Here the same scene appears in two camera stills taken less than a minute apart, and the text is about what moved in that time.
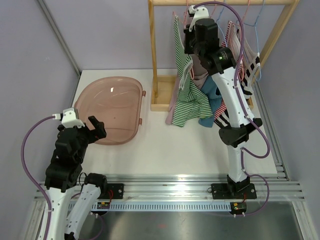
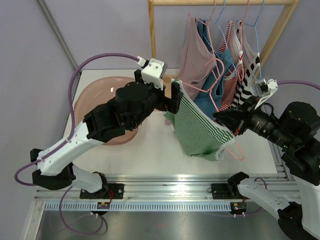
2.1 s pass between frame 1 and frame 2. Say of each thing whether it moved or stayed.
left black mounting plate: stayed
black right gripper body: moved
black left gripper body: moved
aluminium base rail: stayed
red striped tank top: stayed
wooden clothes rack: stayed
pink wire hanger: moved
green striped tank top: moved
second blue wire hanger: stayed
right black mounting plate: stayed
